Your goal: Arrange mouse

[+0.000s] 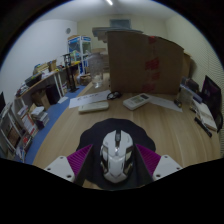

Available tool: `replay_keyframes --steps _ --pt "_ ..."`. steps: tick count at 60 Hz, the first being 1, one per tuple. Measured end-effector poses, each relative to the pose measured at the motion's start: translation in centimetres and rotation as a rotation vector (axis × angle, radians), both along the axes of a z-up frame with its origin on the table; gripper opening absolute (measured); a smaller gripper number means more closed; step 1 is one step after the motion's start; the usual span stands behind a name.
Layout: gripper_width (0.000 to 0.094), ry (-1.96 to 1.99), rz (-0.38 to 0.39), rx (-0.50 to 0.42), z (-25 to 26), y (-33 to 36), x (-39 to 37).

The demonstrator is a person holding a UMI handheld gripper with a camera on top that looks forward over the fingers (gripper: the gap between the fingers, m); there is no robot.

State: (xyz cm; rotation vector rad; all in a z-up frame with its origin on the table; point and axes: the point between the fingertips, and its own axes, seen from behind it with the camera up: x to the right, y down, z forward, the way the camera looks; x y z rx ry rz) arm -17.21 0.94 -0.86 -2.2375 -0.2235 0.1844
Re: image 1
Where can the clear glass jar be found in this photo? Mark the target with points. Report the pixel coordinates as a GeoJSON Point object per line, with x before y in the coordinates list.
{"type": "Point", "coordinates": [96, 71]}

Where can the small wall window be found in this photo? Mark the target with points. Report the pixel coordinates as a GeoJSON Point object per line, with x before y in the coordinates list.
{"type": "Point", "coordinates": [120, 23]}

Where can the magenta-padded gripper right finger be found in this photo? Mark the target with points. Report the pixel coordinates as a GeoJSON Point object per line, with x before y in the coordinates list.
{"type": "Point", "coordinates": [150, 160]}

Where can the grey boards stack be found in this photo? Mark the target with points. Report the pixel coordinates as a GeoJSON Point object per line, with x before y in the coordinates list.
{"type": "Point", "coordinates": [113, 31]}

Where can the black office chair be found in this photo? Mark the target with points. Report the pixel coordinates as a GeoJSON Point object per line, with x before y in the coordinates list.
{"type": "Point", "coordinates": [219, 121]}

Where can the small brown cardboard box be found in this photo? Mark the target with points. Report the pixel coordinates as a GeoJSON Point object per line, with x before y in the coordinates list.
{"type": "Point", "coordinates": [40, 99]}

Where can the white and black computer mouse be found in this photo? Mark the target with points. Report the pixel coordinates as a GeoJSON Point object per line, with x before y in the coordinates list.
{"type": "Point", "coordinates": [116, 160]}

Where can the black computer case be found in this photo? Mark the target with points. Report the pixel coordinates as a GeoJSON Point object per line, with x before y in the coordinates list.
{"type": "Point", "coordinates": [52, 94]}

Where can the blue book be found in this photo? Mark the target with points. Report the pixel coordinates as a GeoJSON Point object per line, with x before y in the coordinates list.
{"type": "Point", "coordinates": [196, 96]}

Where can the plain white slim remote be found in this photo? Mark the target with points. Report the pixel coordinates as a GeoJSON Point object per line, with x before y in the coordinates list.
{"type": "Point", "coordinates": [93, 107]}

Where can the white cluttered side desk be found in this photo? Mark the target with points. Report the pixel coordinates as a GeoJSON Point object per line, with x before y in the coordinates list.
{"type": "Point", "coordinates": [40, 81]}

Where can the black monitor screen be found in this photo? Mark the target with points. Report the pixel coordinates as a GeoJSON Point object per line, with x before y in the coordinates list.
{"type": "Point", "coordinates": [211, 95]}

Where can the white remote control with buttons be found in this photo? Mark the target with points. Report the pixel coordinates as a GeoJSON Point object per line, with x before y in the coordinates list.
{"type": "Point", "coordinates": [136, 101]}

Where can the large brown cardboard box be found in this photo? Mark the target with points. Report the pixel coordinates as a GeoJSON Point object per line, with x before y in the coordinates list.
{"type": "Point", "coordinates": [133, 63]}

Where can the black eyeglasses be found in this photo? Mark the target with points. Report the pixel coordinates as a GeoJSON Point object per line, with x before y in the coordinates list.
{"type": "Point", "coordinates": [114, 95]}

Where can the blue and white cabinet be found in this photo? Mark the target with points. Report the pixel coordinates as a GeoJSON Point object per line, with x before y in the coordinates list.
{"type": "Point", "coordinates": [78, 50]}

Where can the dark brown box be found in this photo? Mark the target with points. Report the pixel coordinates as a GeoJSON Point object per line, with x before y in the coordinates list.
{"type": "Point", "coordinates": [190, 84]}

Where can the black marker pen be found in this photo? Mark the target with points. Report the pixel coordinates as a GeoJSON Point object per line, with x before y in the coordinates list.
{"type": "Point", "coordinates": [203, 127]}

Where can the printed white paper sheet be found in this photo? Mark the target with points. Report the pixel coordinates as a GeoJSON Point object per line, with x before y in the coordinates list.
{"type": "Point", "coordinates": [86, 99]}

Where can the tall brown cardboard box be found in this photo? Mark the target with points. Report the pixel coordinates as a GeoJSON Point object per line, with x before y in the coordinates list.
{"type": "Point", "coordinates": [187, 65]}

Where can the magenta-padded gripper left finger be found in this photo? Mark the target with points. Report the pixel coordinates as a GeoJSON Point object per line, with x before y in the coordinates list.
{"type": "Point", "coordinates": [80, 159]}

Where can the black metal stand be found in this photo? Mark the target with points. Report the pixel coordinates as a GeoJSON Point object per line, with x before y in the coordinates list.
{"type": "Point", "coordinates": [70, 75]}

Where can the white book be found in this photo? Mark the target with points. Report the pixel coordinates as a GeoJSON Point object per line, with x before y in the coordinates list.
{"type": "Point", "coordinates": [206, 116]}

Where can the blank white paper sheet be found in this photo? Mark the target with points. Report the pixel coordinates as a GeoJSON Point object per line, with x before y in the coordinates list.
{"type": "Point", "coordinates": [166, 103]}

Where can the stack of books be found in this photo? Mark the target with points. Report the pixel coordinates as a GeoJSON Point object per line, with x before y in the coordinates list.
{"type": "Point", "coordinates": [40, 116]}

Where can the ceiling tube light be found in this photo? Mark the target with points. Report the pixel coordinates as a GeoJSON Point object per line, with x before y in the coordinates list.
{"type": "Point", "coordinates": [109, 2]}

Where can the round wall clock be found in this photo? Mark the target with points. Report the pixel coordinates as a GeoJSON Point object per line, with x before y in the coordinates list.
{"type": "Point", "coordinates": [68, 30]}

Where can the low shelf unit with books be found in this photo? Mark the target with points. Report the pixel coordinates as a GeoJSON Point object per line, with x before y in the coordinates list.
{"type": "Point", "coordinates": [15, 133]}

